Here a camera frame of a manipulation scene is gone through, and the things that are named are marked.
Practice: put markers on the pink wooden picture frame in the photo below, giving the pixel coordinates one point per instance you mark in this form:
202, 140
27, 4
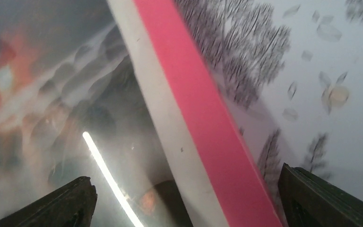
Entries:
233, 174

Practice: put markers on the floral patterned tablecloth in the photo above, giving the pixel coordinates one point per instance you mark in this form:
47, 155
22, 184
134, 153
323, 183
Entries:
291, 74

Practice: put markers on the clear acrylic sheet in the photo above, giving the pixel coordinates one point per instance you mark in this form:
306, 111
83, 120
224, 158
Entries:
71, 106

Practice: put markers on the white mat board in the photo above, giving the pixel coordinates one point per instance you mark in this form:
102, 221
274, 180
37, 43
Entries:
185, 164

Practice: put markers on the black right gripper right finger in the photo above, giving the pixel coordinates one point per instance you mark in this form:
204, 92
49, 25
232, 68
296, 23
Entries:
309, 201

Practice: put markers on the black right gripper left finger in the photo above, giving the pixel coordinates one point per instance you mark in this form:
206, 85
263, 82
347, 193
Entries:
72, 205

